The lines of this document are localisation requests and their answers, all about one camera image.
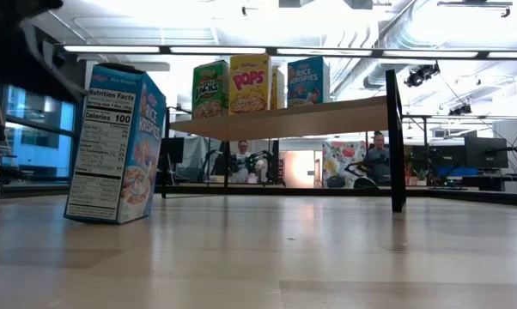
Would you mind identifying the blue Rice Krispies cereal box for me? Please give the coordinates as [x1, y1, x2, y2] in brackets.
[64, 63, 167, 225]
[286, 55, 331, 108]

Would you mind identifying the green Apple Jacks cereal box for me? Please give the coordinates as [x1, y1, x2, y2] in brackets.
[192, 59, 230, 120]

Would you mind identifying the yellow Corn Pops cereal box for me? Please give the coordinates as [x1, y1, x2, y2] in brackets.
[271, 66, 286, 111]
[228, 53, 273, 116]

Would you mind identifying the wooden shelf with black legs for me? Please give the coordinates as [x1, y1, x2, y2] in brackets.
[161, 68, 409, 214]

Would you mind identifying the long ceiling light bar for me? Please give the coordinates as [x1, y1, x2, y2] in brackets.
[63, 42, 517, 60]

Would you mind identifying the black monitor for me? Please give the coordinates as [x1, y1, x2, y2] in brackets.
[157, 136, 186, 165]
[464, 136, 509, 170]

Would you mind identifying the large window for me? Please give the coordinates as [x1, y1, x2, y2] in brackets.
[0, 76, 77, 181]

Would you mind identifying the person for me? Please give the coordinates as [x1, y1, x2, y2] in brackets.
[363, 131, 392, 185]
[232, 140, 268, 184]

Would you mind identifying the orange lit board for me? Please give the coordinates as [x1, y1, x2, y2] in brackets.
[283, 149, 316, 189]

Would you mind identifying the floral patterned cloth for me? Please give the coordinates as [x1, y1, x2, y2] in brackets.
[321, 140, 368, 189]

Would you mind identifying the black spotlight cluster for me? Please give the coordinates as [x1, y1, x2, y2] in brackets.
[404, 63, 441, 88]
[448, 102, 473, 117]

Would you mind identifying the blue flat box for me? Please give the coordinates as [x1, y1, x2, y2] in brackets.
[439, 166, 479, 178]

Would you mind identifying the black table frame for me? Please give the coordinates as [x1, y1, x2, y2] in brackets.
[0, 183, 517, 208]

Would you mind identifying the silver ventilation duct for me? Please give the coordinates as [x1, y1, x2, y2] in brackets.
[361, 0, 461, 89]

